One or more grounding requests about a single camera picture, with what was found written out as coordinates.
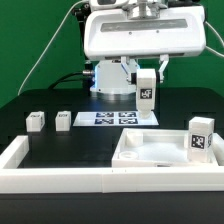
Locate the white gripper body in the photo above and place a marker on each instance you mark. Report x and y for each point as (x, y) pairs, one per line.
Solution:
(178, 32)

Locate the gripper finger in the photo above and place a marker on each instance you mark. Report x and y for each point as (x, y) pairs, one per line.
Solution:
(129, 66)
(162, 68)

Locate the white square table top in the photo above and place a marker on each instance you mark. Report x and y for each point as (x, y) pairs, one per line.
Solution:
(156, 148)

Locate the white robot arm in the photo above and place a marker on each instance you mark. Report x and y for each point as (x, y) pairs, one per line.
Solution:
(110, 78)

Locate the white sheet with tags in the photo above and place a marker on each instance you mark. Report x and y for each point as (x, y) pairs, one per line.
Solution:
(117, 118)

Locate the white U-shaped fence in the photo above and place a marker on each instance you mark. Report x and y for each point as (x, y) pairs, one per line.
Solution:
(14, 180)

